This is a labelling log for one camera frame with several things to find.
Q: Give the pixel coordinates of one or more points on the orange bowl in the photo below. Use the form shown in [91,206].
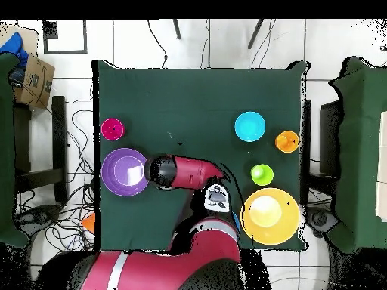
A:
[89,222]

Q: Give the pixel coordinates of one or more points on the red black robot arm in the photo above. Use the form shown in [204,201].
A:
[190,172]

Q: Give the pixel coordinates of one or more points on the dark green tablecloth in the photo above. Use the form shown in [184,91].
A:
[187,96]

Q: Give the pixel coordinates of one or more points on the cyan bowl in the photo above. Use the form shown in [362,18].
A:
[250,126]

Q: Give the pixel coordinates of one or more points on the green cup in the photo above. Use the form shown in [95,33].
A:
[262,174]

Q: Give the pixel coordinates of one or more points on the purple bowl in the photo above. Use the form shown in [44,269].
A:
[121,172]

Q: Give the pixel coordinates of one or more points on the pink cup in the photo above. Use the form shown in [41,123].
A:
[112,129]

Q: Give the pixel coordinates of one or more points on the orange cup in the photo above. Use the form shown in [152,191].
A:
[287,141]

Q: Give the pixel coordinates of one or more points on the large yellow bowl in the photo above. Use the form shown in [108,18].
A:
[270,226]

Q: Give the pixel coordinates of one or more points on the dark chair leg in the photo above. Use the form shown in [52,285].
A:
[255,33]
[177,29]

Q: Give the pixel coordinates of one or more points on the black stand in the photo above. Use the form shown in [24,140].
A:
[59,148]

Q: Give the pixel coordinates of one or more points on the black chair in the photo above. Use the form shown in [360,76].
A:
[329,136]

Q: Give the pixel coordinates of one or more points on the grey floor device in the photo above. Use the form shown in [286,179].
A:
[39,216]
[320,219]

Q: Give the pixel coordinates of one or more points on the green cloth covered table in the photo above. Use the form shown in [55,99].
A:
[362,151]
[6,151]

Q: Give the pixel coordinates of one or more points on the printed cardboard box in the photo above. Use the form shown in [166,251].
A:
[36,84]

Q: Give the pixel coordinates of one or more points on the white box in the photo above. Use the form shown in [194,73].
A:
[382,166]

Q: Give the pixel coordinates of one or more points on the blue cloth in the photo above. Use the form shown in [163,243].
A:
[13,46]

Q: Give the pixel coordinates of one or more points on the black floor frame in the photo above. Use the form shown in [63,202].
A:
[50,30]

